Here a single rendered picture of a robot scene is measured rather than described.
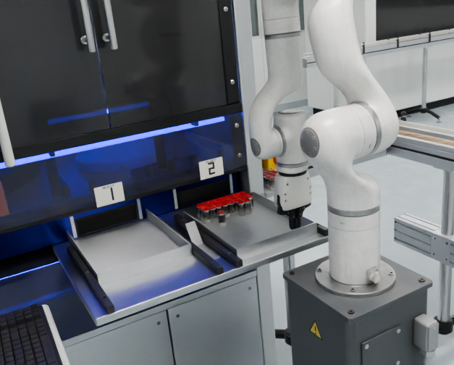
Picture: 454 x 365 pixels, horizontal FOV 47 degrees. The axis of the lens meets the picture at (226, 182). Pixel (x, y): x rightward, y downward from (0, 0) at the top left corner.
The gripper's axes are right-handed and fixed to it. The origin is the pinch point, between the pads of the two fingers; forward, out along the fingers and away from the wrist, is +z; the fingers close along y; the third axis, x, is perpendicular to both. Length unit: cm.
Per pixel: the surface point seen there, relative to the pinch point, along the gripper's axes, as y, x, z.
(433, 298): -116, -46, 93
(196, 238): 23.8, -14.6, 2.8
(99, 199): 44, -35, -8
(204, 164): 9.3, -35.0, -11.0
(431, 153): -82, -24, 4
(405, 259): -136, -84, 93
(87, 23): 40, -30, -57
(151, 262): 39.6, -9.0, 2.6
